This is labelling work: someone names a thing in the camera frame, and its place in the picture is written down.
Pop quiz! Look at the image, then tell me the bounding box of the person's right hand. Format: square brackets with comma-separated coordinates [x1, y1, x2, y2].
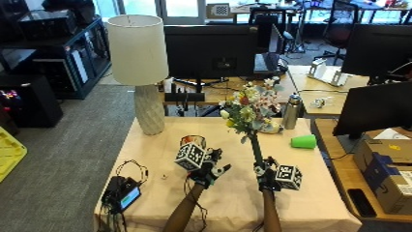
[252, 156, 282, 192]

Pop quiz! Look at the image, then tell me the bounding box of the person's left hand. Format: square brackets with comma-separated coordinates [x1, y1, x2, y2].
[188, 147, 233, 189]

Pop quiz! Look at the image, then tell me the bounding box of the mixed flower bouquet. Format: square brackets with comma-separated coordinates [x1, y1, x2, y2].
[218, 75, 285, 169]

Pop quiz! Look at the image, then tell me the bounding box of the white marker cube on left glove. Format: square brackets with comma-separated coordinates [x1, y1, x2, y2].
[173, 142, 206, 172]

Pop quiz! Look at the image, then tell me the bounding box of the white marker cube on glove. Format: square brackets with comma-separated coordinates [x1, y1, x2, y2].
[273, 163, 304, 191]
[173, 142, 206, 172]

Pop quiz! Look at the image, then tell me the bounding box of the white marker cube on right glove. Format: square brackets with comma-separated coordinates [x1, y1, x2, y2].
[273, 163, 304, 191]

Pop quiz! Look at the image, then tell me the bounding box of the brown patterned cup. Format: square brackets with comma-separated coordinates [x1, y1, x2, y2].
[178, 134, 206, 150]

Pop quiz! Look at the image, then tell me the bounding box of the beige tablecloth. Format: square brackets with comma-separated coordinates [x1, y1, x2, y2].
[93, 116, 362, 232]

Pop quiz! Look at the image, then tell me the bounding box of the green plastic cup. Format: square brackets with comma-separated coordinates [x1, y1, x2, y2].
[289, 133, 318, 150]

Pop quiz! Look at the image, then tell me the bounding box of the wooden side desk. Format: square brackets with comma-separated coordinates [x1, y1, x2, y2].
[313, 118, 412, 224]

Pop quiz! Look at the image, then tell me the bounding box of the steel water bottle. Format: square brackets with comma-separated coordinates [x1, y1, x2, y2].
[281, 92, 305, 131]

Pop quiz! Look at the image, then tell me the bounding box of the clear plastic item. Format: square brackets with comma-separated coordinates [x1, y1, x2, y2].
[309, 96, 337, 109]

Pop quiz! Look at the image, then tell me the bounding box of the black device with lit screen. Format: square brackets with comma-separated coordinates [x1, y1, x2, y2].
[100, 175, 142, 215]

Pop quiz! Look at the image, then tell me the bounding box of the black phone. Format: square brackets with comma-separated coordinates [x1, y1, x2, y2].
[345, 188, 378, 218]

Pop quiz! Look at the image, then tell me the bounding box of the brown cardboard box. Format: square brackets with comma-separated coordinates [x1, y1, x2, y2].
[352, 137, 412, 217]

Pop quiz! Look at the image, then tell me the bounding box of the white paper sheet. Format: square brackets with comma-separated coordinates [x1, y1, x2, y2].
[372, 128, 412, 140]

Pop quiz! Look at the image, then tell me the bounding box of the open black laptop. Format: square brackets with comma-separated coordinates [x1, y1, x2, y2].
[252, 23, 288, 76]

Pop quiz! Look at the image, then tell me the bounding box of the black tilted monitor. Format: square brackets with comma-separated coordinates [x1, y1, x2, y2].
[330, 80, 412, 140]

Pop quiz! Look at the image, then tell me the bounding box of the black monitor with stand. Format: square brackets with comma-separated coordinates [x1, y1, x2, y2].
[164, 24, 260, 95]

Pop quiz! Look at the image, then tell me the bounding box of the white table lamp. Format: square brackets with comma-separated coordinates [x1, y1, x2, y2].
[105, 14, 169, 136]

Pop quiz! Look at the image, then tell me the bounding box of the large black monitor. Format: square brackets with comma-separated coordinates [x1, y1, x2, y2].
[340, 23, 412, 85]

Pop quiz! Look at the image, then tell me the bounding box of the printed calibration board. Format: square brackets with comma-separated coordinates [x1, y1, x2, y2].
[205, 2, 233, 19]

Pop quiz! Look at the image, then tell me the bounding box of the black computer tower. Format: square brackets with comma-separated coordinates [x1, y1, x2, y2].
[0, 73, 64, 129]

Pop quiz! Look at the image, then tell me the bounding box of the black shelf unit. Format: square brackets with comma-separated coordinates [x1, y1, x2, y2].
[0, 9, 112, 101]

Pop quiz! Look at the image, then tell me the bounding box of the black office chair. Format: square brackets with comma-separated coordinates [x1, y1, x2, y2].
[314, 0, 360, 67]

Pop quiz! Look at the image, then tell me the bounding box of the yellow plastic tray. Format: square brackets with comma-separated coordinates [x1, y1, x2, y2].
[0, 126, 28, 184]

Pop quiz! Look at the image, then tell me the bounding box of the thin black cable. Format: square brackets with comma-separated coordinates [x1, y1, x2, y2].
[114, 159, 150, 187]

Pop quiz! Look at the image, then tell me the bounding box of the black cable tray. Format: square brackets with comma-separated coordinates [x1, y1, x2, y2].
[164, 92, 206, 103]

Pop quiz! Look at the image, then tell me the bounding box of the white bracket device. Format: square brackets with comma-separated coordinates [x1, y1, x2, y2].
[306, 58, 350, 88]

